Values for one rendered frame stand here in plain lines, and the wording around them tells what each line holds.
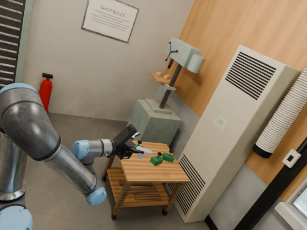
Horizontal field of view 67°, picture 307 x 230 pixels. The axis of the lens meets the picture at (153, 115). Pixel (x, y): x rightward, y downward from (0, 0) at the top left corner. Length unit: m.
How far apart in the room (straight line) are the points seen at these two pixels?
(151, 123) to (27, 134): 2.18
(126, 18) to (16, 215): 2.71
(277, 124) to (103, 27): 2.29
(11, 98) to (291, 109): 1.82
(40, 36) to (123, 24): 1.01
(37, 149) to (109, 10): 2.63
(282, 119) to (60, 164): 1.69
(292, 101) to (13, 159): 1.82
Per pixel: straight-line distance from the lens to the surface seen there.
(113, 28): 3.21
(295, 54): 2.32
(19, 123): 0.68
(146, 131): 2.80
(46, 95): 3.25
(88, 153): 0.96
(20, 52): 3.15
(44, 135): 0.68
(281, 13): 2.55
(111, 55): 3.32
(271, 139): 2.09
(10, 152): 0.86
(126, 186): 2.05
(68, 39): 3.18
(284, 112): 2.04
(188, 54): 2.58
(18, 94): 0.76
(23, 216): 0.96
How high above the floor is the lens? 1.81
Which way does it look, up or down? 24 degrees down
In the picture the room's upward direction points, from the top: 23 degrees clockwise
